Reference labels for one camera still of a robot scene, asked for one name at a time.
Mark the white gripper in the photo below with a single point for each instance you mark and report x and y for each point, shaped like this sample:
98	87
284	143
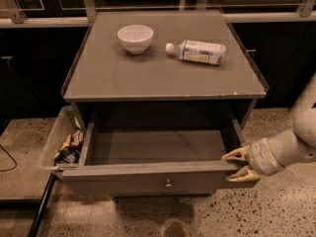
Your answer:
259	156

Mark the grey top drawer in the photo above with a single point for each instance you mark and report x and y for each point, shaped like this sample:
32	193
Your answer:
143	162

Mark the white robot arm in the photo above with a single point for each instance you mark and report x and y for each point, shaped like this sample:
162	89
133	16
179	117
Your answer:
297	144

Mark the grey drawer cabinet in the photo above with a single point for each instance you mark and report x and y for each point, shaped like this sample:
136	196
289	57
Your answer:
105	72

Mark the clear plastic water bottle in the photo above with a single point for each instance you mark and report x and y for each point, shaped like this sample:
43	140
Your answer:
197	51

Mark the white ceramic bowl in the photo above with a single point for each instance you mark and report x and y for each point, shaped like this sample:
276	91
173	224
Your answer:
135	38

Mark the snack packets in bin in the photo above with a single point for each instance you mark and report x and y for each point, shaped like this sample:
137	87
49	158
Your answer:
70	151

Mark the clear plastic storage bin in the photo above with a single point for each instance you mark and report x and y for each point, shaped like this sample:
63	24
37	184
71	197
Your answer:
65	124

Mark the metal railing frame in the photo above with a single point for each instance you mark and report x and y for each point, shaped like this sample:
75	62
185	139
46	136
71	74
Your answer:
56	12

